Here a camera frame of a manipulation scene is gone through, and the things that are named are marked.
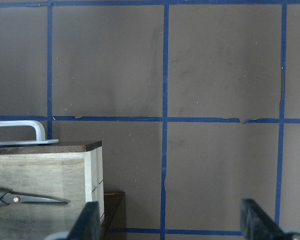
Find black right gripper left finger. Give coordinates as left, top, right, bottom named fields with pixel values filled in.
left=67, top=201, right=101, bottom=240

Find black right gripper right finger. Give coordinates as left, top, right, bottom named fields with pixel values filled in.
left=240, top=198, right=285, bottom=240

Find wooden drawer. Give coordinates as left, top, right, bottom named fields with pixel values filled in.
left=0, top=141, right=105, bottom=240

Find grey orange scissors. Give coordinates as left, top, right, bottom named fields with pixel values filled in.
left=0, top=186, right=71, bottom=208

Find white drawer handle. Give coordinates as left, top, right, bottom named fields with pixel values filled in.
left=0, top=120, right=59, bottom=147

